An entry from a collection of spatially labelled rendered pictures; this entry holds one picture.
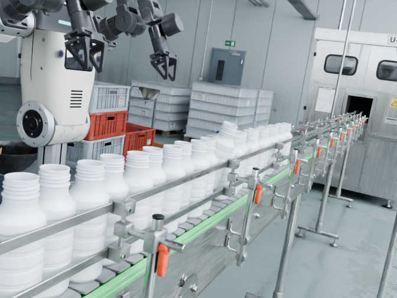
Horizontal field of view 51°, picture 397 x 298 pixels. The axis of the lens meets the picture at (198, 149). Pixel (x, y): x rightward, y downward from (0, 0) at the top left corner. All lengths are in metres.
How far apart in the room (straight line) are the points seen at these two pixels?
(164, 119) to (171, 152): 7.54
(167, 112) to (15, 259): 7.80
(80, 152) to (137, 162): 2.79
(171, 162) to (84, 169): 0.24
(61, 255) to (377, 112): 5.24
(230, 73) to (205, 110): 4.19
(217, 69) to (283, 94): 2.04
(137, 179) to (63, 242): 0.17
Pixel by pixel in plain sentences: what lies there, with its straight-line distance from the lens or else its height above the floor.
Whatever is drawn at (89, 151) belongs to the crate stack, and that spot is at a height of 0.59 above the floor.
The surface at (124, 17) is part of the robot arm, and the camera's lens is 1.63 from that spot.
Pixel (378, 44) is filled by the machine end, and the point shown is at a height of 1.97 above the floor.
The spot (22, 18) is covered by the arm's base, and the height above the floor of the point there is 1.39.
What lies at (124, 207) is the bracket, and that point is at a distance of 0.58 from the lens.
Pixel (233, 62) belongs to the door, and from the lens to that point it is 11.84.
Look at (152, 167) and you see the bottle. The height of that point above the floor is 1.14.
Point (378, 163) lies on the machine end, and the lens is 5.67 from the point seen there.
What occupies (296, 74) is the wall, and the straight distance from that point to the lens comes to 11.38.
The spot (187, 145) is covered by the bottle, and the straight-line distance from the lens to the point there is 0.82.
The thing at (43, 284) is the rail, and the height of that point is 1.04.
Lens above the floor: 1.30
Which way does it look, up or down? 10 degrees down
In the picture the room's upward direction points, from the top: 8 degrees clockwise
